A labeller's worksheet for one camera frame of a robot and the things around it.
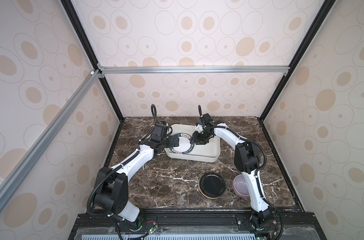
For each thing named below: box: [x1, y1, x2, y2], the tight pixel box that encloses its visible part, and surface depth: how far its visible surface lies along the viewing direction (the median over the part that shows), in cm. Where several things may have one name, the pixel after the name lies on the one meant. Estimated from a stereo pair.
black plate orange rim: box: [198, 172, 226, 199], surface depth 85 cm
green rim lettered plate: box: [169, 133, 195, 155], surface depth 101 cm
